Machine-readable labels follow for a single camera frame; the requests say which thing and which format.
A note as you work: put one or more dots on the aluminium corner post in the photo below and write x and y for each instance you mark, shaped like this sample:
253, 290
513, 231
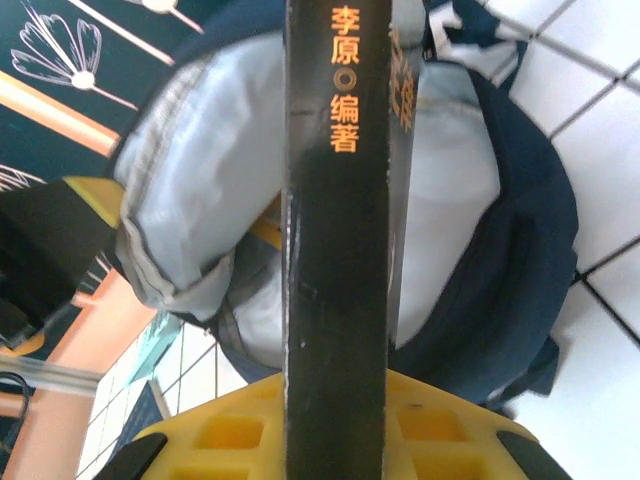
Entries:
45, 375

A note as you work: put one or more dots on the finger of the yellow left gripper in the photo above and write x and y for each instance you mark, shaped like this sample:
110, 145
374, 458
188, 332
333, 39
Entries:
55, 240

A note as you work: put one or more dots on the yellow book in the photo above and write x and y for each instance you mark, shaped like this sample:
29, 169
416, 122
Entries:
270, 232

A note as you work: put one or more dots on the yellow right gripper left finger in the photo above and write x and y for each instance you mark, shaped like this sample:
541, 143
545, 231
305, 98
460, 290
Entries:
235, 430

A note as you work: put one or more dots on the black book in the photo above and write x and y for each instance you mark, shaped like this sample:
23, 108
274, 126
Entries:
335, 250

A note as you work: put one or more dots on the wall panel with white leaves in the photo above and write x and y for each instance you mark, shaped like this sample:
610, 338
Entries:
30, 155

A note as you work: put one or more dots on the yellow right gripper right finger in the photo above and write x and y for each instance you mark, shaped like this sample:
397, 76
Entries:
435, 435

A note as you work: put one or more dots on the navy blue backpack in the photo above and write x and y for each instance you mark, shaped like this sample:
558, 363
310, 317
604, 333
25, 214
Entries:
525, 250

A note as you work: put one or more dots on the blue book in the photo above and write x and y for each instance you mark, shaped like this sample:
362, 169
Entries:
142, 415

